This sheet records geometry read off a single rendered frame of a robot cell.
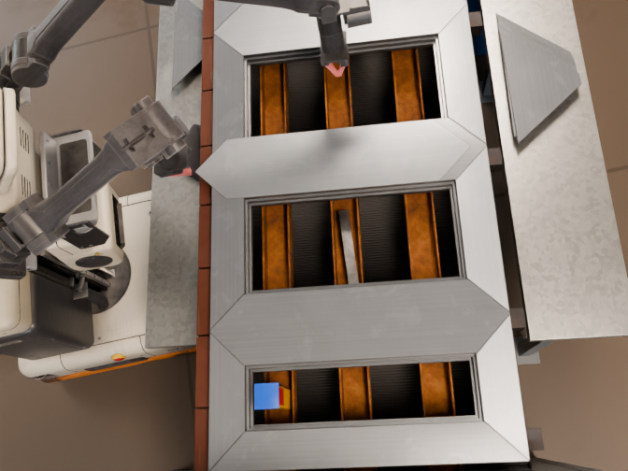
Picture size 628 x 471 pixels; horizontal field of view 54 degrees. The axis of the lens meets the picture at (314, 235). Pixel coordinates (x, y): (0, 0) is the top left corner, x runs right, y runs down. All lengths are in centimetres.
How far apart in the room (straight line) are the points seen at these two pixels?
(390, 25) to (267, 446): 118
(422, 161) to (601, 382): 118
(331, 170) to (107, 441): 147
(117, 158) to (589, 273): 119
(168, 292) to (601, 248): 119
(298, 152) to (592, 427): 144
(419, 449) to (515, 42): 115
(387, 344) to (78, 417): 150
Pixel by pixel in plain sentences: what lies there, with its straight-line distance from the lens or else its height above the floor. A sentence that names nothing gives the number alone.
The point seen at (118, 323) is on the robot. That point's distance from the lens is 234.
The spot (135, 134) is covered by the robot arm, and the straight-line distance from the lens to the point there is 112.
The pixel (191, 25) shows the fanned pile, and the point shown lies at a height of 72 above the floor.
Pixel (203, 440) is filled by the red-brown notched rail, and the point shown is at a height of 83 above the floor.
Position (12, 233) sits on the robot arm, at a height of 124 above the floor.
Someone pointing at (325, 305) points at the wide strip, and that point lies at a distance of 155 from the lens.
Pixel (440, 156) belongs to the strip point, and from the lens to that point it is 167.
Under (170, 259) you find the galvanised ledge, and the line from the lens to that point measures 188.
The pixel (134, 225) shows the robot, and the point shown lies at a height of 28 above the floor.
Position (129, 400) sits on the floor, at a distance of 259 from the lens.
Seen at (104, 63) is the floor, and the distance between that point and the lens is 317.
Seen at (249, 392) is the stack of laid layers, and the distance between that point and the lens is 157.
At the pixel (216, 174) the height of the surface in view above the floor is 86.
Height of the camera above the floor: 237
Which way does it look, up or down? 71 degrees down
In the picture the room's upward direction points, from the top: 24 degrees counter-clockwise
